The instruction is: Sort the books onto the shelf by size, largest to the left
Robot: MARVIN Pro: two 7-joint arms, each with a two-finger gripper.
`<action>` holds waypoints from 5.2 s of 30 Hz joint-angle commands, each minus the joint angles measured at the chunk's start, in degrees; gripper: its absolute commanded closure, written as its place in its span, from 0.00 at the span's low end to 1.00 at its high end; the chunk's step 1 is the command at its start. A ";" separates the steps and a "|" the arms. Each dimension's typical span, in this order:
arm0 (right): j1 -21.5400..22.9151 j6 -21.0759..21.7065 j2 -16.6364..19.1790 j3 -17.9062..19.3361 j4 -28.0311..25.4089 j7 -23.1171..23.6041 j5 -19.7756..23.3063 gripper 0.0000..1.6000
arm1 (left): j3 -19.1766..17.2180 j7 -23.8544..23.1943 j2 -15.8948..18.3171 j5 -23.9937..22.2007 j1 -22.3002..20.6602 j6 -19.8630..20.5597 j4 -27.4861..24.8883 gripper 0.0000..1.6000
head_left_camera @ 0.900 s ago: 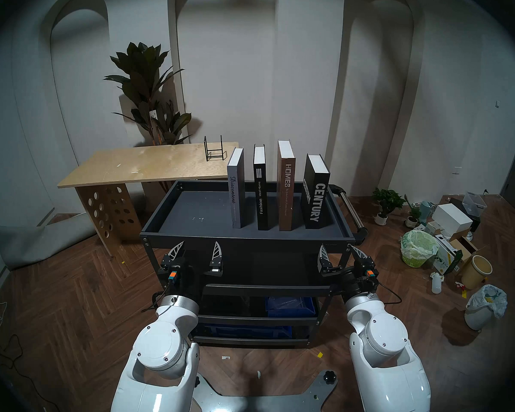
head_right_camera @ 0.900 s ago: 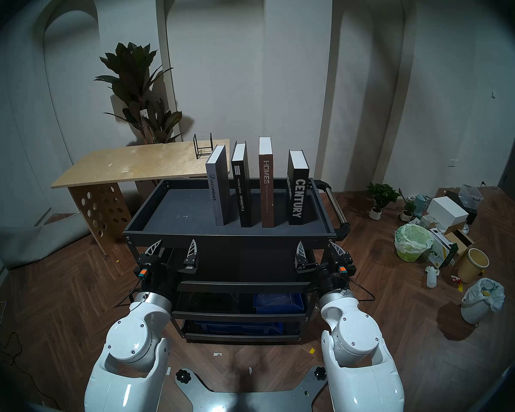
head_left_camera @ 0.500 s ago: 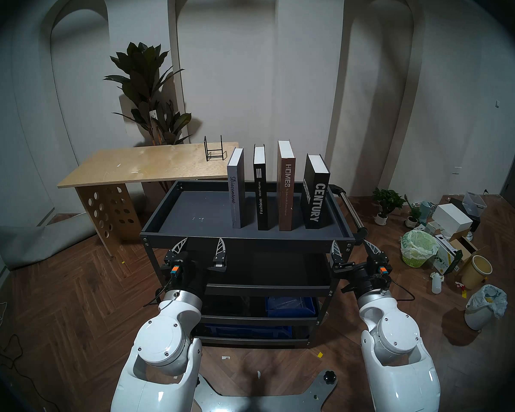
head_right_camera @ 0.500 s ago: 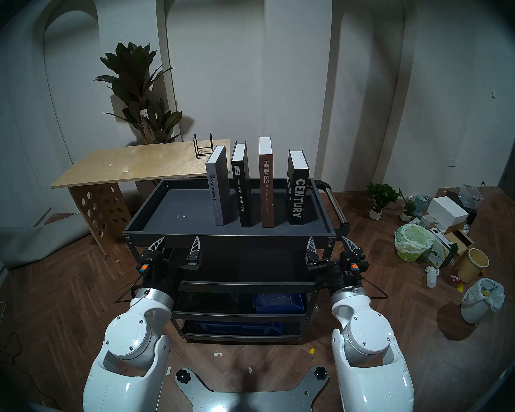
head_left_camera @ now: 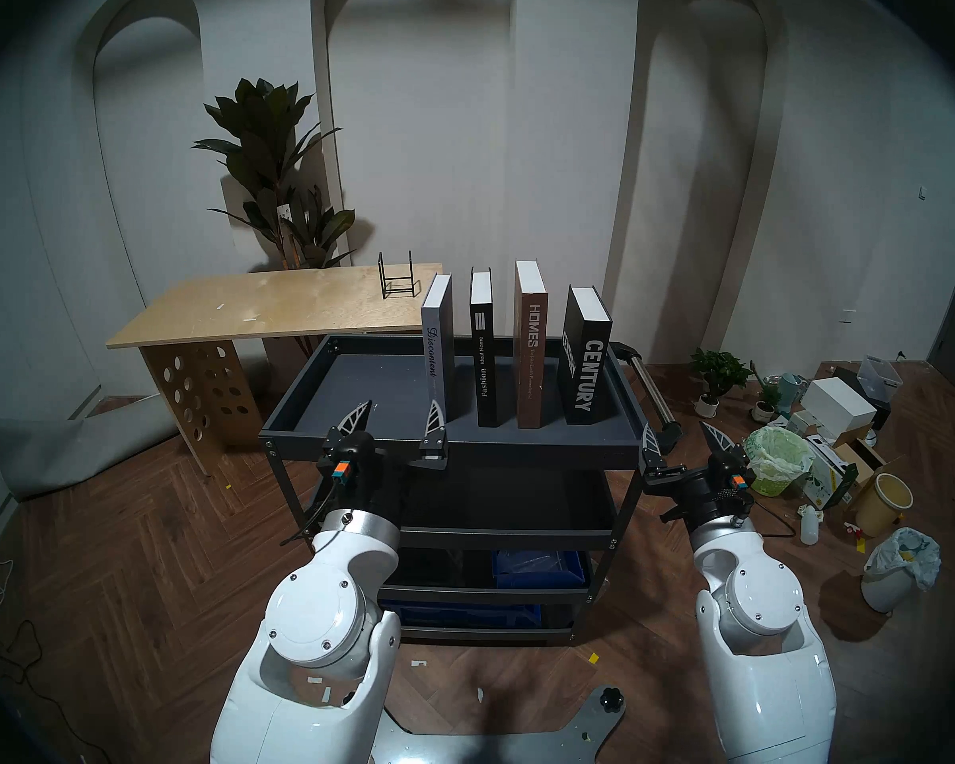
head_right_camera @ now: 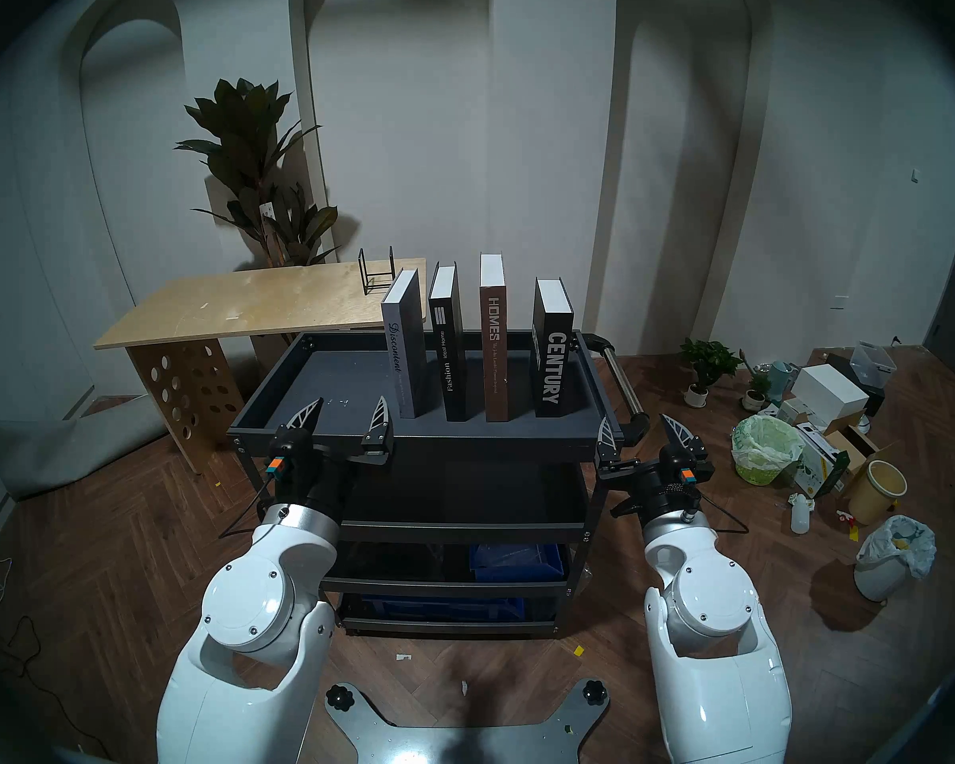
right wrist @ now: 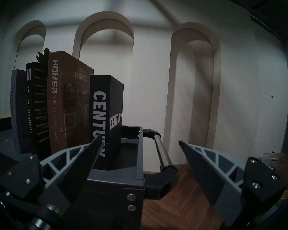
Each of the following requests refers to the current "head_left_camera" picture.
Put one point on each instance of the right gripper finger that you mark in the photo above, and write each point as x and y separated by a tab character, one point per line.
651	448
718	442

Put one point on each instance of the tall blue plastic bin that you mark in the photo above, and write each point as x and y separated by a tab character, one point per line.
537	570

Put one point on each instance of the light wooden table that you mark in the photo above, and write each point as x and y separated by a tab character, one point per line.
270	301

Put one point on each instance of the black star knob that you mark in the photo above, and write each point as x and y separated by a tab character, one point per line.
610	699

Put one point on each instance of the clear plastic storage box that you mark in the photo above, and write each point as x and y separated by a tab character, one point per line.
879	376

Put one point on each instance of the dark grey utility cart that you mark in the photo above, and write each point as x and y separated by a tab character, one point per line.
382	388

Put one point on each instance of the green-lined waste basket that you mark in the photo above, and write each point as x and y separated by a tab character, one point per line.
780	460

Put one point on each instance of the grey Discontent book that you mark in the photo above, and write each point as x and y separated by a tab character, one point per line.
438	348

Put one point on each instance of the grey rolled floor mat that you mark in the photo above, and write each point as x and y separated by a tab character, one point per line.
56	452

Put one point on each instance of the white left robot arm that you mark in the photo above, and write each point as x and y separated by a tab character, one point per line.
326	611

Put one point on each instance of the green printed carton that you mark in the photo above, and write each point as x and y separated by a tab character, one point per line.
828	476

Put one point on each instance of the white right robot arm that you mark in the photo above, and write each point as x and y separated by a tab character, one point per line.
764	675

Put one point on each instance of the small thin potted plant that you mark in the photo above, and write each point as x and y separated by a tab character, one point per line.
764	411

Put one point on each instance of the black Fashion book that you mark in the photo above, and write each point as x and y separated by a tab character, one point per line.
484	356

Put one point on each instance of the yellow plastic bucket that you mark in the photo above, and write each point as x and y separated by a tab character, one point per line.
883	504

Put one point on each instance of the black storage box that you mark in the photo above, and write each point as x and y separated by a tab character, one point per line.
843	375

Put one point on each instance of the black Century book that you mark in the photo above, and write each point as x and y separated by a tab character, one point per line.
585	364

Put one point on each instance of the brown cardboard box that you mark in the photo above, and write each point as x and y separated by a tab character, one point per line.
859	460

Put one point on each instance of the large dark leafy plant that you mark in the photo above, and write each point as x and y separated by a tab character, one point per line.
267	142

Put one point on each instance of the white bin with bag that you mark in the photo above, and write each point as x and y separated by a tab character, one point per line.
899	563

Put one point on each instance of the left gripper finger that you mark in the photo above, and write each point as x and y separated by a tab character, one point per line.
354	420
434	426

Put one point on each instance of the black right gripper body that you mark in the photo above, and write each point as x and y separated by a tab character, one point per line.
708	492

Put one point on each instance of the small red yellow object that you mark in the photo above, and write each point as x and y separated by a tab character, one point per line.
855	538

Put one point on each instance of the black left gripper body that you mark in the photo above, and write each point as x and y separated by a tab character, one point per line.
350	468

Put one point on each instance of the small bushy potted plant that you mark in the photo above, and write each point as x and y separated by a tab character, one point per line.
720	368

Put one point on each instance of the teal watering can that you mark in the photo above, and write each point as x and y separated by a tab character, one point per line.
789	388

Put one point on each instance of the white cardboard box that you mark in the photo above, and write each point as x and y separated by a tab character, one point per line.
837	404

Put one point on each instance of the grey metal robot base plate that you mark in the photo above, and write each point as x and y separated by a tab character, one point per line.
525	742

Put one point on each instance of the brown Homes book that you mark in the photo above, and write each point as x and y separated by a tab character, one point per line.
530	356

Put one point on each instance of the small white bottle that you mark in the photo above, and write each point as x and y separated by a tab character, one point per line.
809	528

